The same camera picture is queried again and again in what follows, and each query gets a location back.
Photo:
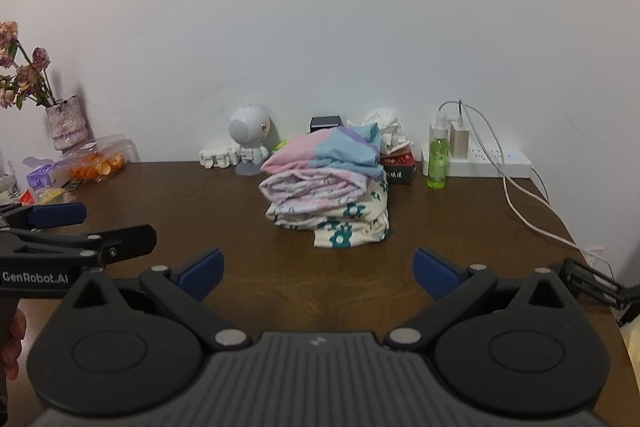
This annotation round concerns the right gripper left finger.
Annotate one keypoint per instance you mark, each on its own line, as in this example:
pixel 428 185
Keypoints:
pixel 179 294

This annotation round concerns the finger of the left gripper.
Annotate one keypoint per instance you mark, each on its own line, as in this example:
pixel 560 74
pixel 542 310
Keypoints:
pixel 43 217
pixel 94 249

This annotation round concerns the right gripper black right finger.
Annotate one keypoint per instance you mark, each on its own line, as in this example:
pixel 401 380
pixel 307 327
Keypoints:
pixel 457 293

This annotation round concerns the pink blue purple mesh garment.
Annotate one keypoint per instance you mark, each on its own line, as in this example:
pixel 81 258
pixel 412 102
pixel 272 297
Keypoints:
pixel 355 149

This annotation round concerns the person's left hand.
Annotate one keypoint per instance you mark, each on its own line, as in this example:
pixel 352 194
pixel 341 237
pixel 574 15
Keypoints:
pixel 11 349

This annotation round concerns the clear drinking glass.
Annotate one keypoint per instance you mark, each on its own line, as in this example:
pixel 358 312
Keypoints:
pixel 9 189

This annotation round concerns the purple tissue pack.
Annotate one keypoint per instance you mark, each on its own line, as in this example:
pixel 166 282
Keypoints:
pixel 45 173

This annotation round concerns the cream green flower folded cloth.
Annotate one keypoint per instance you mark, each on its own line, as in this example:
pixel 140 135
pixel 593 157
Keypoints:
pixel 357 223

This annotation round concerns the black articulated phone stand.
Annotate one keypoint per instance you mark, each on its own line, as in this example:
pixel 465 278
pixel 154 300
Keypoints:
pixel 582 279

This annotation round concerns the white power strip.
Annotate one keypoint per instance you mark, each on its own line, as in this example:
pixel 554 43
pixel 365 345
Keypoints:
pixel 478 165

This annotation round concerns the green spray bottle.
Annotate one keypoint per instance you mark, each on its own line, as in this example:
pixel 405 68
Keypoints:
pixel 438 153

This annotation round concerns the red black box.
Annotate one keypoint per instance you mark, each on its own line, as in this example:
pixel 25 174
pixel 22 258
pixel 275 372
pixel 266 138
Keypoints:
pixel 399 166

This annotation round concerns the white toy train ornament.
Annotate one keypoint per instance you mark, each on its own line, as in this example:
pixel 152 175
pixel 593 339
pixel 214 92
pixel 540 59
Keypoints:
pixel 222 159

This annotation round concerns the purple vase with flowers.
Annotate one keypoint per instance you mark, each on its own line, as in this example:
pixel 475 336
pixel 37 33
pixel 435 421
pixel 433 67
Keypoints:
pixel 24 77

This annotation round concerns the pink floral folded cloth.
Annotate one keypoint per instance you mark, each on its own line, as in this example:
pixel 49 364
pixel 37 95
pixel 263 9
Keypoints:
pixel 314 190

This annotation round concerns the white charger plug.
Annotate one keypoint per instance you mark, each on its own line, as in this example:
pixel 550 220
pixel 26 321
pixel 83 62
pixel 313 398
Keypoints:
pixel 459 136

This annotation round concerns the white astronaut figurine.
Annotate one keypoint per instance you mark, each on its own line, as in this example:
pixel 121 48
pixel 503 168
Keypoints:
pixel 248 127

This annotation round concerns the small black box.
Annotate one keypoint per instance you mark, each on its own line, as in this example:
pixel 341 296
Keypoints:
pixel 318 123

